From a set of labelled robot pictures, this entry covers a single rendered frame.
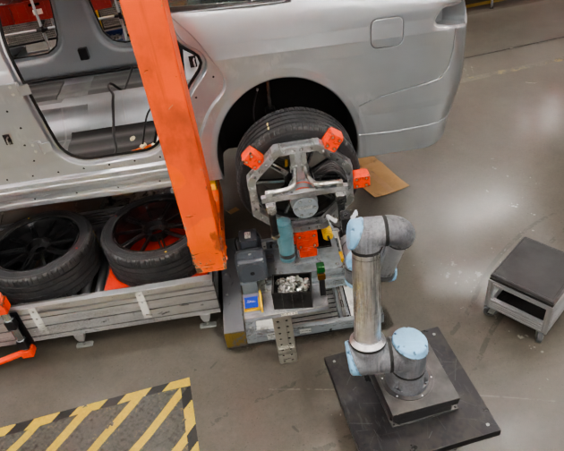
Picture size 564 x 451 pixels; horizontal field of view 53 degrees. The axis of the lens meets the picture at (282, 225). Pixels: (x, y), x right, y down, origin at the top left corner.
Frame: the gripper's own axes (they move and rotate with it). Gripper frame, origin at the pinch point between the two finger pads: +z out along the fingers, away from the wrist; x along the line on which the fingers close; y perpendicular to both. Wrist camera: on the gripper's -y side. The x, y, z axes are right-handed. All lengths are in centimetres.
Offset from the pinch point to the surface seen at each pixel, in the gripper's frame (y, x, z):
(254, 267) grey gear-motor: 46, -48, 19
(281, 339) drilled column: 65, -39, -21
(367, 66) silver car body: -47, 27, 56
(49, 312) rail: 50, -166, 12
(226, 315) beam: 70, -69, 8
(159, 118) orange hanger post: -62, -75, 4
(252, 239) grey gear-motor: 40, -48, 37
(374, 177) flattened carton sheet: 82, 49, 138
